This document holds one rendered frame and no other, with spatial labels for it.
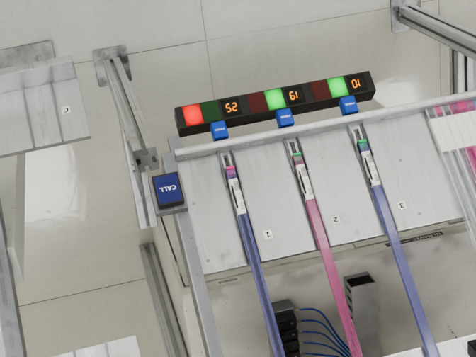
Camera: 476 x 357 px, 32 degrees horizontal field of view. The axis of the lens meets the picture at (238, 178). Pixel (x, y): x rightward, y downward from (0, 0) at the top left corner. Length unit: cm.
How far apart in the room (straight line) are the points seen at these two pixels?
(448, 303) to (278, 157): 57
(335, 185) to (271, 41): 80
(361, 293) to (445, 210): 31
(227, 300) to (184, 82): 67
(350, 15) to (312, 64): 15
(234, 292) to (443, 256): 42
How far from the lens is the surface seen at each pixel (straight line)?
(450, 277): 172
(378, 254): 163
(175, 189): 126
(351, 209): 133
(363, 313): 162
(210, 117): 137
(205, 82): 206
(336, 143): 137
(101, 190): 211
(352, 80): 144
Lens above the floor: 195
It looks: 64 degrees down
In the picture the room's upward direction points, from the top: 149 degrees clockwise
